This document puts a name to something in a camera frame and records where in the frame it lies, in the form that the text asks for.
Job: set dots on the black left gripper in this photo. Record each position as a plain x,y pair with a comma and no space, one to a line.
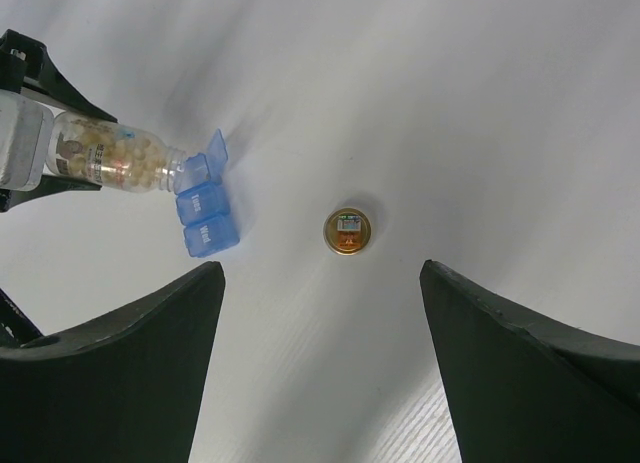
26,69

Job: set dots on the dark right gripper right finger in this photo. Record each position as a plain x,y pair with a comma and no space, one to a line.
523,387

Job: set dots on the amber pill bottle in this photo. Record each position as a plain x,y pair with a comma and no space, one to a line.
112,155

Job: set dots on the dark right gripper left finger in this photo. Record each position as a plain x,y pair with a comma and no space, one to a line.
126,386

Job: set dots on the blue weekly pill organizer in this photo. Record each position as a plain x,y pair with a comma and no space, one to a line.
202,202

